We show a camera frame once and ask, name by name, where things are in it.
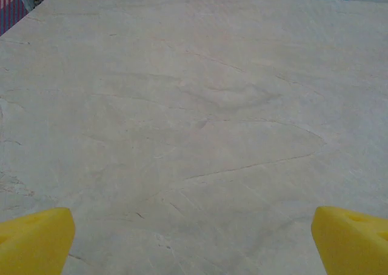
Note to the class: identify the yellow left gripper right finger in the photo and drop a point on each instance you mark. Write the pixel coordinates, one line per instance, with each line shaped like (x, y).
(348, 244)

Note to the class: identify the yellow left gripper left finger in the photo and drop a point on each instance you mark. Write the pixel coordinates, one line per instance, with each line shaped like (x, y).
(33, 241)

